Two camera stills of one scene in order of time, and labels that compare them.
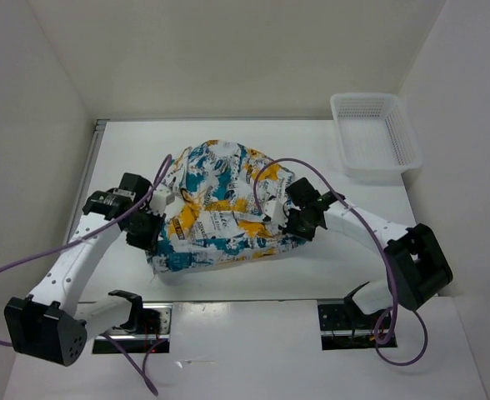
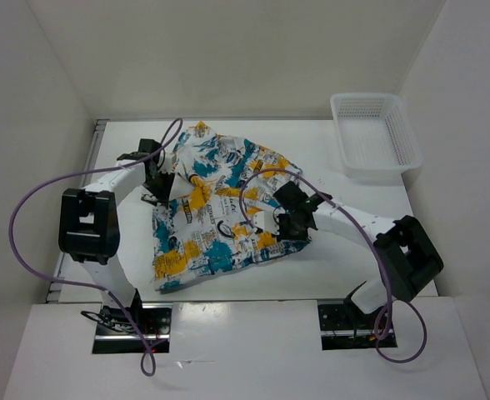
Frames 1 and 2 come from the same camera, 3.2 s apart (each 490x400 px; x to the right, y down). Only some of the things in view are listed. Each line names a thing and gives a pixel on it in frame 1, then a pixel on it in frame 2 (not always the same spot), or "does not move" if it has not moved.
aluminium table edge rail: [85, 178] does not move
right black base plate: [343, 326] does not move
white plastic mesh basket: [375, 135] does not move
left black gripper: [148, 242] to [162, 196]
